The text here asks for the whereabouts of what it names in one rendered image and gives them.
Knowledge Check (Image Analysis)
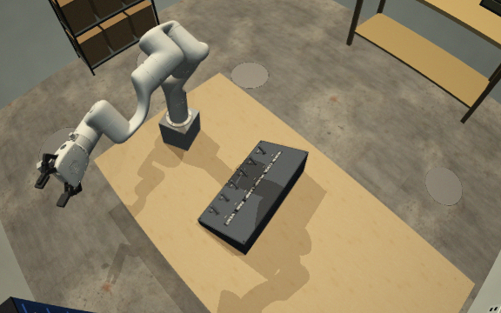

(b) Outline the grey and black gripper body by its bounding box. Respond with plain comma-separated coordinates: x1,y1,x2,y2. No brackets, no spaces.
49,141,90,188

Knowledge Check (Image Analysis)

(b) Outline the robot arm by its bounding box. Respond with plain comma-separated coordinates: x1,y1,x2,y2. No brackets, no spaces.
69,21,210,154

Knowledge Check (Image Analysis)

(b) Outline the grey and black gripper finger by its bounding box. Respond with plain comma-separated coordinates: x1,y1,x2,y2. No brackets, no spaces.
57,183,82,208
34,153,58,189

